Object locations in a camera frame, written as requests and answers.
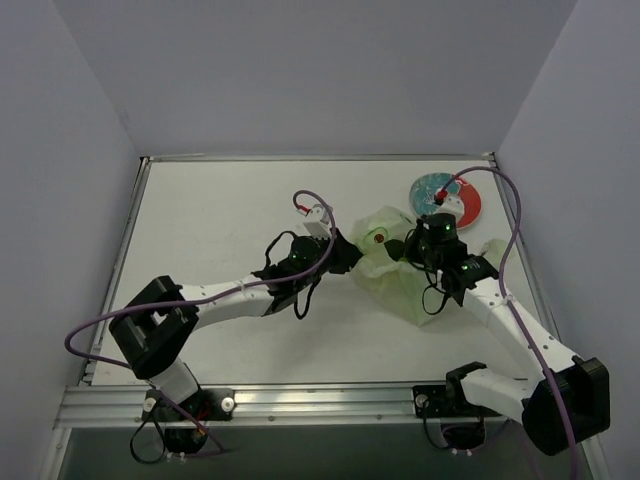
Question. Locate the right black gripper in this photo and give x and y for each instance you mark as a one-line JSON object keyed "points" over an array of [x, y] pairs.
{"points": [[410, 247]]}

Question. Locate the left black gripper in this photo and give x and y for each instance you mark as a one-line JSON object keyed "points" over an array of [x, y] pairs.
{"points": [[338, 252]]}

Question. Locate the light green plastic bag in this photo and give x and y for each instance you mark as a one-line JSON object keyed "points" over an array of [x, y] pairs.
{"points": [[416, 295]]}

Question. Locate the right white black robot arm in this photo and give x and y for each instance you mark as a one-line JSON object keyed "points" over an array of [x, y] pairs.
{"points": [[562, 399]]}

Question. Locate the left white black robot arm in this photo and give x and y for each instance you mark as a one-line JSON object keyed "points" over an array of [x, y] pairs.
{"points": [[154, 327]]}

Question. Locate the red teal floral plate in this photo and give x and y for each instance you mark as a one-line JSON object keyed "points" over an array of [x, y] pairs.
{"points": [[433, 193]]}

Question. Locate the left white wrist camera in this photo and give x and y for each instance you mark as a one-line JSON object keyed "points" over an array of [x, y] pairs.
{"points": [[316, 221]]}

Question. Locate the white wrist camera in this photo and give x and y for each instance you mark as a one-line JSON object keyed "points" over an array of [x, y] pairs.
{"points": [[316, 221], [449, 203]]}

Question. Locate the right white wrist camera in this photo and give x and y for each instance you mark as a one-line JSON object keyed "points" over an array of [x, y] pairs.
{"points": [[449, 203]]}

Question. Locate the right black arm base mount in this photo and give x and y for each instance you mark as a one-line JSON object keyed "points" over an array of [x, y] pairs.
{"points": [[432, 401]]}

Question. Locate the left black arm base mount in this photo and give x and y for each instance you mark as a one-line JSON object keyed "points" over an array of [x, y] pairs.
{"points": [[208, 404]]}

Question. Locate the aluminium front rail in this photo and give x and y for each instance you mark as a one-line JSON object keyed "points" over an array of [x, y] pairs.
{"points": [[120, 406]]}

